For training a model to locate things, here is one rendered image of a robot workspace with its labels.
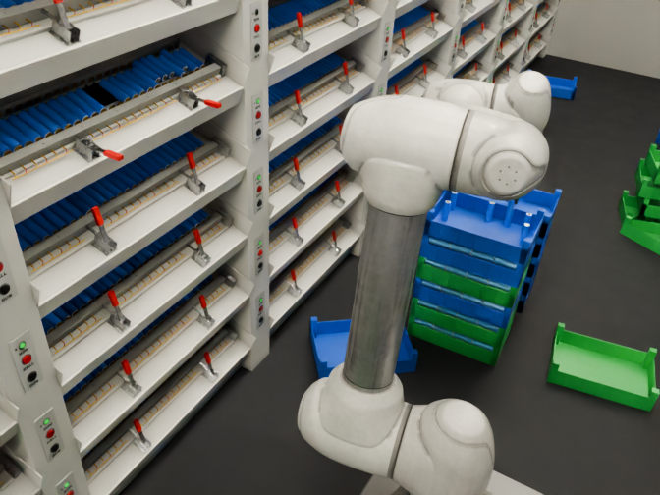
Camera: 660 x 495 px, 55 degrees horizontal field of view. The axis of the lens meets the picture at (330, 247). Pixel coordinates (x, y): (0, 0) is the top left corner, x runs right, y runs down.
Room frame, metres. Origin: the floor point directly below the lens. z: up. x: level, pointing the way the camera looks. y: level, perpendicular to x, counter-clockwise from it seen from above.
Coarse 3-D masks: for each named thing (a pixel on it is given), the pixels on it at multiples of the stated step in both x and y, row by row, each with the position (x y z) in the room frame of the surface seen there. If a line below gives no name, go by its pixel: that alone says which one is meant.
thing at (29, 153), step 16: (176, 80) 1.24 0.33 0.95; (192, 80) 1.26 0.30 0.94; (144, 96) 1.15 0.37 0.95; (160, 96) 1.17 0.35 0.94; (112, 112) 1.07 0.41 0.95; (128, 112) 1.10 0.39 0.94; (80, 128) 1.00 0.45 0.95; (96, 128) 1.03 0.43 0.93; (32, 144) 0.92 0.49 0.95; (48, 144) 0.93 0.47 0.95; (64, 144) 0.96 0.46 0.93; (0, 160) 0.87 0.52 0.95; (16, 160) 0.88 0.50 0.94; (32, 160) 0.90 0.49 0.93; (16, 176) 0.86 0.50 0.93
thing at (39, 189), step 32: (192, 32) 1.40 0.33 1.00; (224, 64) 1.35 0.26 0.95; (224, 96) 1.28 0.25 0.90; (128, 128) 1.08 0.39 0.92; (160, 128) 1.11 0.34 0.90; (192, 128) 1.21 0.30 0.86; (64, 160) 0.94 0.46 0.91; (96, 160) 0.97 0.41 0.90; (128, 160) 1.04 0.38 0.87; (32, 192) 0.85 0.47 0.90; (64, 192) 0.90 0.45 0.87
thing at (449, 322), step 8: (520, 296) 1.60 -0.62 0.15; (416, 304) 1.55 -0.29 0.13; (416, 312) 1.54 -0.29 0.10; (424, 312) 1.53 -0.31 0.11; (432, 312) 1.52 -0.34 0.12; (440, 312) 1.51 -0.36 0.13; (424, 320) 1.53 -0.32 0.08; (432, 320) 1.52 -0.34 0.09; (440, 320) 1.51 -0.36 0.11; (448, 320) 1.50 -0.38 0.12; (456, 320) 1.49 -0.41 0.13; (464, 320) 1.48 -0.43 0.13; (448, 328) 1.50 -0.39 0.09; (456, 328) 1.49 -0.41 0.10; (464, 328) 1.48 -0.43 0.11; (472, 328) 1.47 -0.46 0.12; (480, 328) 1.46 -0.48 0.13; (472, 336) 1.46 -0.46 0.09; (480, 336) 1.45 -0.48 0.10; (488, 336) 1.45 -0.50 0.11; (496, 336) 1.44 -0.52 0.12; (504, 336) 1.45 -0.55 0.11; (488, 344) 1.44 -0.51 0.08; (496, 344) 1.43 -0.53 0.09
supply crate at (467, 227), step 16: (448, 192) 1.71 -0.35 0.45; (464, 208) 1.70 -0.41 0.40; (480, 208) 1.68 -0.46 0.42; (496, 208) 1.66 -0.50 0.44; (432, 224) 1.54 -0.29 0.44; (448, 224) 1.61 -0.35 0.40; (464, 224) 1.61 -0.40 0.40; (480, 224) 1.62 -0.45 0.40; (496, 224) 1.63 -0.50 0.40; (512, 224) 1.63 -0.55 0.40; (448, 240) 1.52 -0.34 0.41; (464, 240) 1.50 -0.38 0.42; (480, 240) 1.48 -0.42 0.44; (496, 240) 1.47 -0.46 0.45; (512, 240) 1.55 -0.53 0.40; (528, 240) 1.44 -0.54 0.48; (496, 256) 1.46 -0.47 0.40; (512, 256) 1.44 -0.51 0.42
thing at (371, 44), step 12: (396, 0) 2.05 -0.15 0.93; (384, 12) 1.97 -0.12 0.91; (384, 24) 1.98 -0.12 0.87; (372, 36) 1.97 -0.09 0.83; (360, 48) 1.99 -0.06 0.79; (372, 48) 1.97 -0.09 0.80; (372, 60) 1.97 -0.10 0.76; (384, 72) 2.02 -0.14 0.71; (384, 84) 2.03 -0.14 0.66; (372, 96) 1.97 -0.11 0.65; (360, 204) 1.97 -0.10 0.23; (360, 216) 1.97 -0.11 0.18; (360, 240) 1.97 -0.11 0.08; (360, 252) 1.98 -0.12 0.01
